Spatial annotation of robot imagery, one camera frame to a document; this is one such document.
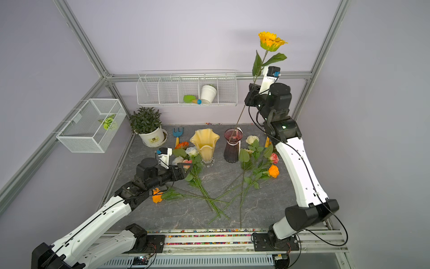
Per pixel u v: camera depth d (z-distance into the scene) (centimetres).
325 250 72
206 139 91
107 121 81
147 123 96
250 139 108
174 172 65
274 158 97
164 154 68
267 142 108
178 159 96
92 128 81
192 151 99
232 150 93
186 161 97
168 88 97
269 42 51
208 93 92
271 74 51
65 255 39
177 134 115
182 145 102
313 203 40
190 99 99
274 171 93
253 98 56
